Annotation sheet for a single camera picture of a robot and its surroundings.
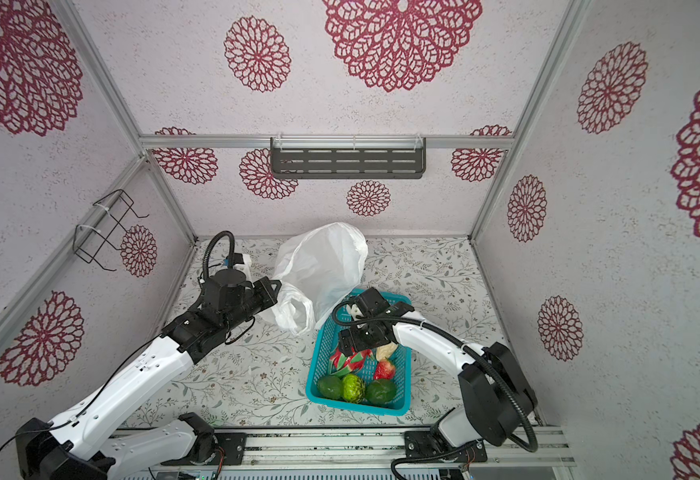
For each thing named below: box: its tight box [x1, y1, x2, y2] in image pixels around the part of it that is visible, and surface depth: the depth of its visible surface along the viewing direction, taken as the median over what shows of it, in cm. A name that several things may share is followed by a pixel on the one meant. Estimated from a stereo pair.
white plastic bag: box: [259, 222, 369, 335], surface depth 85 cm
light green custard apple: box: [342, 373, 366, 404], surface depth 79 cm
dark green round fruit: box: [365, 379, 397, 406], surface depth 80 cm
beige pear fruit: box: [376, 342, 398, 361], surface depth 87 cm
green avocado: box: [317, 376, 343, 400], surface depth 76 cm
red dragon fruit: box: [329, 348, 374, 375], surface depth 82 cm
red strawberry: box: [374, 360, 395, 380], surface depth 85 cm
